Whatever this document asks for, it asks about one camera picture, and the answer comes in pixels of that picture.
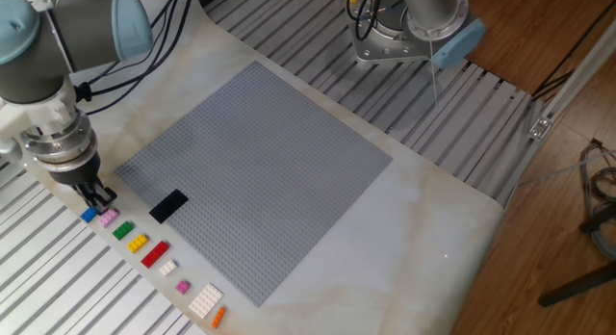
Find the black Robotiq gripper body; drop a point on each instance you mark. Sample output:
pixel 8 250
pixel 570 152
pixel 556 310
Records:
pixel 77 173

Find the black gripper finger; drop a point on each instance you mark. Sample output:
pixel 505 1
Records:
pixel 103 195
pixel 87 198

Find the blue Lego brick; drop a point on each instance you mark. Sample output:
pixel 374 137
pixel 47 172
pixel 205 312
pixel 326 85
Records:
pixel 88 215

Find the light pink Lego brick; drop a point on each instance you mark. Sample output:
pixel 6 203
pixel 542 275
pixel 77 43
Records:
pixel 109 217

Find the dark navy Lego plate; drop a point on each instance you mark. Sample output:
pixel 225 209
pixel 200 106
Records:
pixel 168 206

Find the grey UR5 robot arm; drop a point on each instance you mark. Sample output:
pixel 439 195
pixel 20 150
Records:
pixel 29 80

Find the green Lego brick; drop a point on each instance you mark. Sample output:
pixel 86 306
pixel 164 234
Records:
pixel 122 230

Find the yellow Lego brick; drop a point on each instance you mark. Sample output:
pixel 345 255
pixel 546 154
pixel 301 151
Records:
pixel 137 243

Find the red Lego brick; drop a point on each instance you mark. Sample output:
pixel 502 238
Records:
pixel 155 254

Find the small white Lego brick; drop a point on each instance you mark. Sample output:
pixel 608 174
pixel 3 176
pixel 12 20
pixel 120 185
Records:
pixel 168 267

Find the small magenta Lego brick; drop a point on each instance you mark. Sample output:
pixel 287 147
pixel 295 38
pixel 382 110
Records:
pixel 182 287

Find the large white Lego plate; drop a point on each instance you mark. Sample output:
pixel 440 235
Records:
pixel 206 300

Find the grey Lego baseplate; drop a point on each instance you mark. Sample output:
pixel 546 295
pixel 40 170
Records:
pixel 260 181

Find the orange Lego brick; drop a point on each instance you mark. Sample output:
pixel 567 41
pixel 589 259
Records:
pixel 218 317

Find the marble pattern board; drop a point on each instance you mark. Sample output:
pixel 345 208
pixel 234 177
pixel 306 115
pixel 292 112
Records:
pixel 385 253

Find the white zip tie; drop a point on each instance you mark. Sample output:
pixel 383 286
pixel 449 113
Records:
pixel 434 70

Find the black stand legs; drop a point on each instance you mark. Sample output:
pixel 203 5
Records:
pixel 577 287

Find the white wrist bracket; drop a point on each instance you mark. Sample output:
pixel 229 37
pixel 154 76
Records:
pixel 48 113

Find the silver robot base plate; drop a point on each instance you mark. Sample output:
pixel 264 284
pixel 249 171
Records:
pixel 385 51

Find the silver corner bracket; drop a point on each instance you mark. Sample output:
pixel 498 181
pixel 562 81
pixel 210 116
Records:
pixel 540 128

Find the aluminium frame profile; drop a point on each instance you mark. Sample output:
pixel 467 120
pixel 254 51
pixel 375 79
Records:
pixel 577 75

